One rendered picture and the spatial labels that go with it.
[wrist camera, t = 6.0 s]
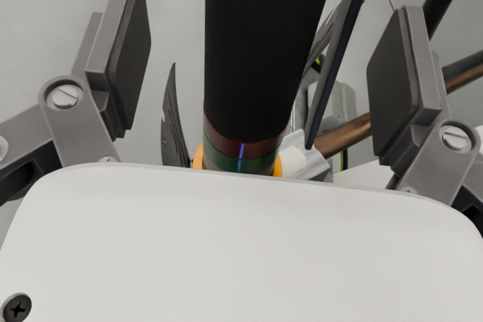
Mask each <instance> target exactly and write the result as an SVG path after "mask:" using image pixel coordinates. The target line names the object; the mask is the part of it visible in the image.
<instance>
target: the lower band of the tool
mask: <svg viewBox="0 0 483 322"><path fill-rule="evenodd" d="M202 157H203V143H201V145H200V146H199V148H198V149H197V151H196V153H195V157H194V159H193V169H200V170H202ZM273 177H279V178H281V177H282V162H281V159H280V156H279V154H278V156H277V160H276V163H275V169H274V173H273Z"/></svg>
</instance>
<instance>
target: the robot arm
mask: <svg viewBox="0 0 483 322"><path fill-rule="evenodd" d="M151 45H152V39H151V33H150V23H149V17H148V12H147V2H146V0H108V1H107V3H106V7H105V9H104V12H103V13H102V12H95V11H93V12H92V13H91V15H90V17H89V18H88V22H87V25H86V28H85V30H84V33H83V36H82V38H81V41H80V44H79V47H78V50H77V53H76V55H75V59H74V61H73V64H72V67H71V69H70V72H69V75H61V76H57V77H55V78H52V79H50V80H49V81H48V82H46V83H45V84H44V85H43V86H42V87H41V89H40V91H39V94H38V101H39V102H38V103H36V104H34V105H32V106H30V107H29V108H27V109H25V110H23V111H21V112H19V113H18V114H15V115H13V116H11V117H9V118H8V119H6V120H4V121H2V122H0V207H1V206H2V205H4V204H5V203H6V202H7V201H16V200H18V199H20V198H23V197H24V199H23V201H22V203H21V205H20V206H19V208H18V210H17V212H16V214H15V217H14V219H13V221H12V223H11V226H10V227H9V230H8V232H7V235H6V238H5V240H4V243H3V246H2V248H1V251H0V322H483V154H482V153H481V152H480V151H479V150H480V147H481V144H482V143H481V138H480V136H479V133H478V131H477V130H476V129H475V128H474V127H473V126H472V125H471V124H470V123H468V122H467V121H464V120H463V119H460V118H456V117H452V116H451V111H450V107H449V101H448V97H447V93H446V87H445V83H444V79H443V73H442V69H441V63H440V59H439V56H438V53H437V52H436V51H435V50H432V49H431V46H430V42H429V38H428V31H427V27H426V21H425V17H424V13H423V8H422V7H421V6H410V5H402V6H401V8H400V9H396V10H394V12H393V14H392V16H391V18H390V20H389V22H388V24H387V26H386V28H385V30H384V32H383V34H382V36H381V38H380V40H379V42H378V44H377V46H376V48H375V50H374V52H373V54H372V56H371V58H370V60H369V62H368V64H367V71H366V75H367V90H368V98H369V112H370V121H371V129H372V144H373V152H374V155H375V156H378V157H379V165H382V166H390V169H391V171H393V172H394V174H393V176H392V177H391V179H390V181H389V182H388V184H387V185H386V187H385V189H382V188H372V187H365V186H358V185H345V184H338V183H326V182H319V181H312V180H300V179H292V178H279V177H272V176H265V175H251V174H244V173H236V172H222V171H214V170H200V169H193V168H185V167H171V166H164V165H146V164H137V163H128V162H121V160H120V158H119V156H118V153H117V151H116V149H115V146H114V144H113V142H115V141H116V138H121V139H123V138H124V135H125V132H126V130H131V129H132V125H133V122H134V116H135V113H136V110H137V104H138V101H139V95H140V92H141V89H142V84H143V80H144V74H145V71H146V68H147V63H148V59H149V56H150V50H151Z"/></svg>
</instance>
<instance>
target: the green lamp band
mask: <svg viewBox="0 0 483 322"><path fill-rule="evenodd" d="M282 140H283V139H282ZM203 144H204V147H205V150H206V152H207V154H208V156H209V157H210V158H211V159H212V160H213V161H214V162H215V163H216V164H217V165H218V166H220V167H222V168H223V169H225V170H228V171H231V172H233V173H254V172H257V171H260V170H262V169H264V168H266V167H267V166H268V165H270V164H271V163H272V162H273V161H274V160H275V158H276V157H277V155H278V153H279V151H280V147H281V144H282V141H281V143H280V144H279V145H278V147H277V148H276V149H275V150H273V151H272V152H271V153H269V154H268V155H265V156H264V157H261V158H257V159H253V160H240V159H236V158H233V157H229V156H227V155H225V154H223V153H221V152H219V151H218V150H217V149H216V148H215V147H214V146H213V145H212V144H211V143H210V142H209V140H208V138H207V136H206V133H205V131H204V128H203Z"/></svg>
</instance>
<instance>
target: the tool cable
mask: <svg viewBox="0 0 483 322"><path fill-rule="evenodd" d="M451 2H452V0H426V1H425V3H424V5H423V13H424V17H425V23H426V27H427V31H428V38H429V41H431V38H432V36H433V35H434V33H435V31H436V29H437V27H438V25H439V23H440V22H441V20H442V18H443V16H444V14H445V13H446V10H447V9H448V7H449V5H450V4H451ZM481 66H483V50H480V51H479V52H476V53H474V54H472V55H469V56H467V57H465V58H463V59H460V60H458V61H456V62H454V63H451V64H449V65H445V66H443V67H441V69H442V73H443V79H444V82H447V81H450V80H452V79H454V78H457V77H459V76H461V75H463V74H465V73H468V72H470V71H472V70H474V69H477V68H479V67H481Z"/></svg>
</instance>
